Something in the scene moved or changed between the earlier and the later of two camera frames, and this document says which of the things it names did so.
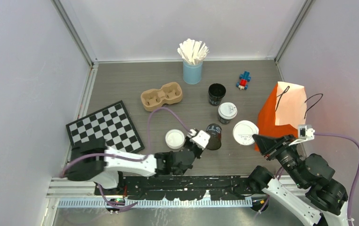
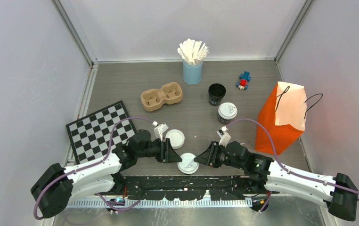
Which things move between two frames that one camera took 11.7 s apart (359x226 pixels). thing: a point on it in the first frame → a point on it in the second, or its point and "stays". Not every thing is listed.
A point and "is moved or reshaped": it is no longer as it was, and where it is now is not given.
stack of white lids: (175, 139) stays
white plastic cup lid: (227, 110) stays
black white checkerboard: (112, 123) stays
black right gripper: (265, 143) → (209, 157)
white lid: (243, 131) is moved or reshaped
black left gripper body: (197, 152) → (155, 149)
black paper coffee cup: (223, 121) stays
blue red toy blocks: (244, 78) stays
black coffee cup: (216, 91) stays
